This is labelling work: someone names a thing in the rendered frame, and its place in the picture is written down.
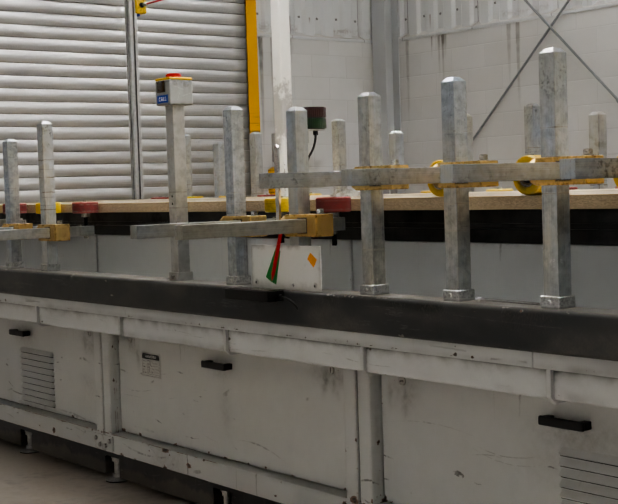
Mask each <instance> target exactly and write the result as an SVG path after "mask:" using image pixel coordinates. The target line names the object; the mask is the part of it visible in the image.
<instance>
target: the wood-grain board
mask: <svg viewBox="0 0 618 504"><path fill-rule="evenodd" d="M329 196H330V195H312V196H310V211H316V198H317V197H329ZM350 197H351V196H350ZM265 198H275V196H268V197H246V212H247V211H255V210H257V211H265V208H264V199H265ZM383 199H384V211H389V210H444V197H438V196H435V195H434V194H433V193H400V194H383ZM569 200H570V209H618V189H576V190H569ZM72 202H83V201H70V202H60V203H61V213H72ZM97 202H98V207H99V212H98V213H105V212H169V199H137V200H97ZM187 202H188V212H226V197H225V198H187ZM26 204H27V213H36V205H35V204H36V203H26ZM531 209H542V195H524V194H521V193H520V192H519V191H488V192H469V210H531ZM351 211H361V203H360V196H353V197H351ZM0 213H3V207H2V204H0Z"/></svg>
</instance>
